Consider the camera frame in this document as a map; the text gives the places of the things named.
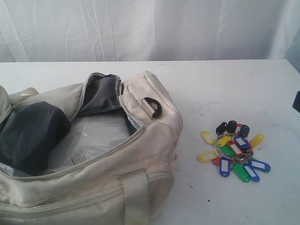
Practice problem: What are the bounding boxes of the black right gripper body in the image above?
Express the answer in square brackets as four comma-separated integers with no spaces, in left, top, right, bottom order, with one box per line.
[292,91,300,110]

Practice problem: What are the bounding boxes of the colourful key tag ring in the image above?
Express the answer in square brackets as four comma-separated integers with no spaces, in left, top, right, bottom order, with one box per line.
[197,120,271,183]

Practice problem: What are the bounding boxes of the cream canvas duffel bag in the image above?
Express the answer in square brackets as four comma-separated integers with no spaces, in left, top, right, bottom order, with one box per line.
[0,71,183,225]

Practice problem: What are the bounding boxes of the clear plastic wrapped package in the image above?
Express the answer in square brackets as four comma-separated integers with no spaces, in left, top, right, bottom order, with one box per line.
[43,112,130,174]

